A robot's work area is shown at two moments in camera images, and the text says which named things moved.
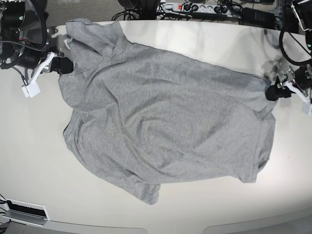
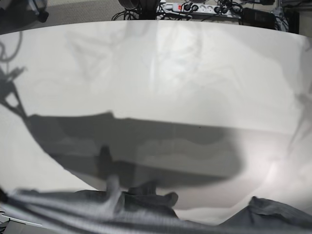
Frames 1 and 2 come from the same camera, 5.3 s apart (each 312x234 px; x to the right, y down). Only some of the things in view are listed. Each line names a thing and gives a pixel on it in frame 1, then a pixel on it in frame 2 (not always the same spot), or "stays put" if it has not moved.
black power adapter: (259, 17) stays put
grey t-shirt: (146, 117) → (141, 208)
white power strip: (188, 8) stays put
